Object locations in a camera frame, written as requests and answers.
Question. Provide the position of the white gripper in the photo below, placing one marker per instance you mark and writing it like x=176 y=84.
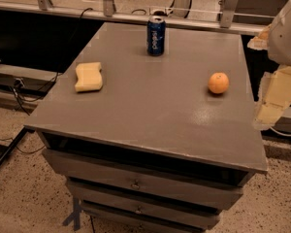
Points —
x=286 y=38

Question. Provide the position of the orange fruit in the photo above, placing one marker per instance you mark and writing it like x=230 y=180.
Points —
x=218 y=83

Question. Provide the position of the yellow sponge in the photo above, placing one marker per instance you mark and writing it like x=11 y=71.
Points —
x=89 y=77

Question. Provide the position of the blue Pepsi can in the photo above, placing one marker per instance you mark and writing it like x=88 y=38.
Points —
x=155 y=36

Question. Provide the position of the grey drawer cabinet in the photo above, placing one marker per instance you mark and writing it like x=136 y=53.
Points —
x=156 y=122

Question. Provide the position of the top drawer knob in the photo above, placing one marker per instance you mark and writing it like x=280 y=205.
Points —
x=135 y=185

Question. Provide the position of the drawer knob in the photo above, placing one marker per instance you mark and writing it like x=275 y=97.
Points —
x=135 y=185
x=139 y=211

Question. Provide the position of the middle drawer knob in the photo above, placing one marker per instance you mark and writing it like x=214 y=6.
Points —
x=139 y=211

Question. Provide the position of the black tripod leg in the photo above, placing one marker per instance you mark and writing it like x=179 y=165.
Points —
x=5 y=151

